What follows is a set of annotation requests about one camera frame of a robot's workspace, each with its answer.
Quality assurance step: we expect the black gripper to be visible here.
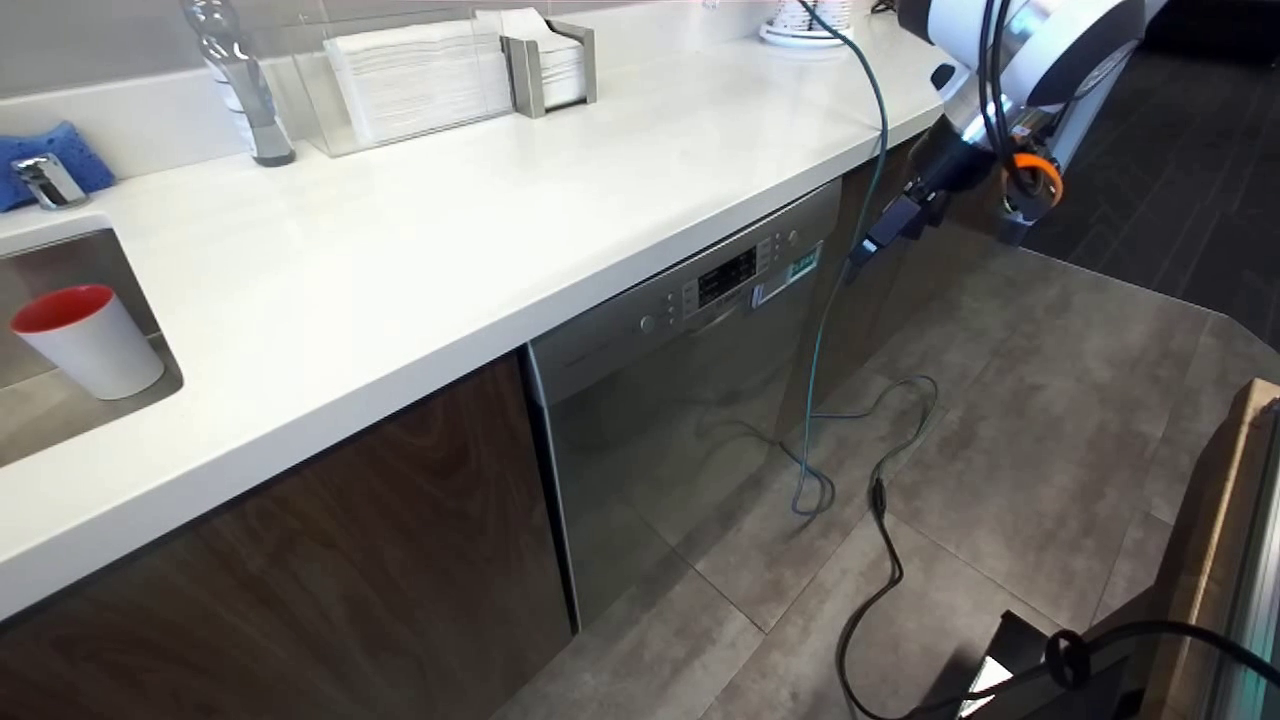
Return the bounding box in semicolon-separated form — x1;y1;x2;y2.
855;127;1000;265

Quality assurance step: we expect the stainless steel dishwasher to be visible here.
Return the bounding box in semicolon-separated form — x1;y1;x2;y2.
526;177;854;631

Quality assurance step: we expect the white small countertop object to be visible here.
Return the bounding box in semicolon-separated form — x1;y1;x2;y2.
757;0;855;52

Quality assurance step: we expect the white napkin stack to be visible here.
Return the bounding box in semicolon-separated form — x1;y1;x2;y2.
473;5;592;113

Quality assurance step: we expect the gray napkin holder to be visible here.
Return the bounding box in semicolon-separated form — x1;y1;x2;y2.
495;11;600;122

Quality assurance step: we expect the white kitchen countertop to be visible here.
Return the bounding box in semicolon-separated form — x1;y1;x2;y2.
0;0;985;623

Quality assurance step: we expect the wooden robot cart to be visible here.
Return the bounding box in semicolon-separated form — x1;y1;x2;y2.
1137;376;1280;720

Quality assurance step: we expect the black power box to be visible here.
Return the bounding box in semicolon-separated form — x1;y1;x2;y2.
952;607;1151;720

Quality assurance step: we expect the white paper towel stack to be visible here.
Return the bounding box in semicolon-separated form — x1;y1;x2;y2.
321;18;520;154

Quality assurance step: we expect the dark wood sink cabinet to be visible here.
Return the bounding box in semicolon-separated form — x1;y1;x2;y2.
0;349;580;720

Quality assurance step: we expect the white cup red inside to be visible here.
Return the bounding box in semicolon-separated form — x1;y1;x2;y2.
9;281;167;403

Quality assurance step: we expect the blue sponge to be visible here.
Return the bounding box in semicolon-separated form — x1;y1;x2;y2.
0;122;121;216

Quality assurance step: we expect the teal blue cable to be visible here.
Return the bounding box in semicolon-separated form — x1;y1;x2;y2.
706;0;945;536

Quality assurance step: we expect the orange wrist cable clip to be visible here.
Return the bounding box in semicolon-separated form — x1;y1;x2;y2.
1000;143;1074;216

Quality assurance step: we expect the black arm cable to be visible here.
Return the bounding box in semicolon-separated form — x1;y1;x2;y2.
977;0;1074;234

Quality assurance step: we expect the white slanted post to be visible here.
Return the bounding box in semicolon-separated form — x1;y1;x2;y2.
995;0;1172;246

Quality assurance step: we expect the thin black floor cable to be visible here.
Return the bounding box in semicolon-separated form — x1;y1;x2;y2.
831;474;912;720

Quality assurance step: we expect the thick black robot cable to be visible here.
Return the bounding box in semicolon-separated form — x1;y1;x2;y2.
904;618;1280;720

